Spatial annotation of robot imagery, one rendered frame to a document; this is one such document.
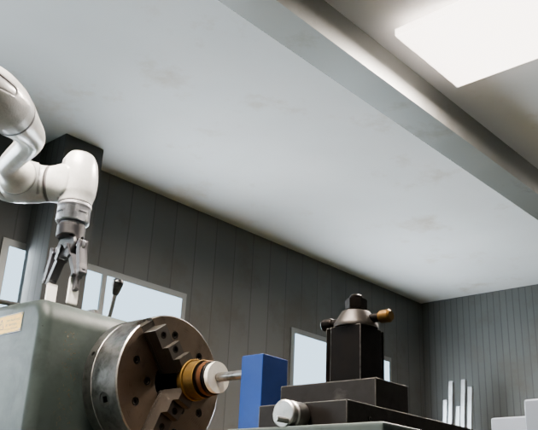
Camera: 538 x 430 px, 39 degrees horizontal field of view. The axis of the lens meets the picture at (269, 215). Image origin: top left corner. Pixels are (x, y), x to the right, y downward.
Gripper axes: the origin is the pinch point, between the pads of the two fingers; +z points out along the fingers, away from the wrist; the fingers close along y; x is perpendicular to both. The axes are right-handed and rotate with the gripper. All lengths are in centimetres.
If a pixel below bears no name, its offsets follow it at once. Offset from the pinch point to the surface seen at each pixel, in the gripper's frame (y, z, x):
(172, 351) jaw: 37.7, 16.4, 6.4
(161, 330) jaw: 35.7, 11.8, 4.5
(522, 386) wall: -146, -82, 615
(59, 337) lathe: 16.2, 13.9, -9.2
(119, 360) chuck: 31.7, 19.6, -3.2
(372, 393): 96, 31, -1
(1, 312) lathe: -3.2, 6.4, -14.0
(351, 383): 92, 29, -1
